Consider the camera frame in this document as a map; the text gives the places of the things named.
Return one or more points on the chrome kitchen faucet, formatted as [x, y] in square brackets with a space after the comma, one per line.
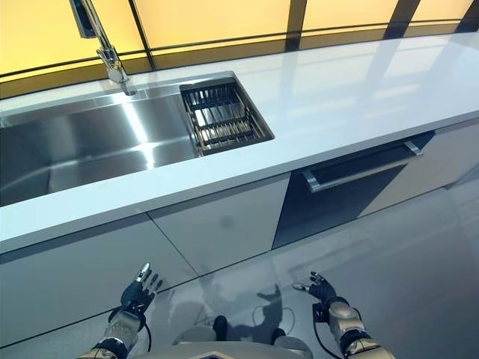
[105, 48]

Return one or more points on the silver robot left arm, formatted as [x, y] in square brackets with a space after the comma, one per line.
[119, 329]

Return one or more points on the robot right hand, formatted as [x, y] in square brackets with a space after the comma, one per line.
[323, 289]

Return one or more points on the dark window frame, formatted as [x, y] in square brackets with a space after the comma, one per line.
[295, 22]

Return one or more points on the robot right leg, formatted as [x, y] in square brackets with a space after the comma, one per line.
[278, 334]

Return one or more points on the dishwasher door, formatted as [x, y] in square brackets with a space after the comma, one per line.
[329, 209]

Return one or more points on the stainless steel sink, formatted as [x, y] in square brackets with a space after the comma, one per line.
[93, 131]

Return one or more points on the black dish drainer basket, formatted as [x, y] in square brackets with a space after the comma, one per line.
[224, 116]

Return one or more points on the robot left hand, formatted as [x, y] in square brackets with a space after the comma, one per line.
[135, 293]

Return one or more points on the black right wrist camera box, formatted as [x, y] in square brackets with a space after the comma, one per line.
[320, 312]

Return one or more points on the grey robot torso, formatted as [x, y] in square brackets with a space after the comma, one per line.
[224, 351]

